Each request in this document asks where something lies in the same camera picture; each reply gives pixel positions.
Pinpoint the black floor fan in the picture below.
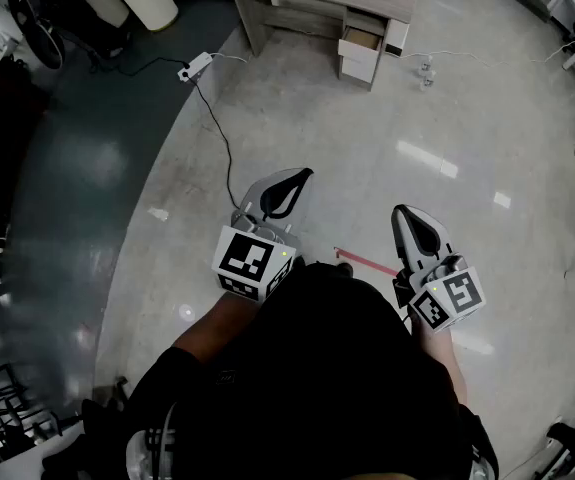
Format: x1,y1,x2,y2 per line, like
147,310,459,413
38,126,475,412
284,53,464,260
5,0,67,72

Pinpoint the person's right forearm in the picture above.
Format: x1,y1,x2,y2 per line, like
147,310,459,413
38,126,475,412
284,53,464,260
410,317,469,410

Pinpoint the red floor tape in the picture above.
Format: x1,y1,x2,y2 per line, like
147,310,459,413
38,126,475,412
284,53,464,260
332,246,401,277

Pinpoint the wooden drawer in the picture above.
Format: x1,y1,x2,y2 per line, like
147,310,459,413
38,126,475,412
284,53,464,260
337,24,386,84

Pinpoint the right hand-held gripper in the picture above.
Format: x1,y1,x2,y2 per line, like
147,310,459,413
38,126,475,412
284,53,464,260
391,204,487,334

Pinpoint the long white floor cable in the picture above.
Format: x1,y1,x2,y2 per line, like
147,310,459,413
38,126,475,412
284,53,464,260
398,36,575,67

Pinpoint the short black power cable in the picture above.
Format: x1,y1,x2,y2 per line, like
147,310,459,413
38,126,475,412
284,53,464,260
89,50,191,77

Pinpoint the person's left forearm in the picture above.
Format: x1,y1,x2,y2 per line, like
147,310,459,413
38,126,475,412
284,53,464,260
173,290,264,365

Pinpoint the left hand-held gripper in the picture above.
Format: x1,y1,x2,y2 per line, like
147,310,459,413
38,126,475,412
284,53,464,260
210,167,314,303

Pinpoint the long black power cable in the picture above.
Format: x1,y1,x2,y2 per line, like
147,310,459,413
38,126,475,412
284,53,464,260
185,75,244,210

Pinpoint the white power strip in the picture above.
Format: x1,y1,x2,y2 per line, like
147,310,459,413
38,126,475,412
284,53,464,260
177,51,214,82

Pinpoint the person's black shirt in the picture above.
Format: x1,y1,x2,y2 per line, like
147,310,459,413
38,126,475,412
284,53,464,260
41,261,499,480

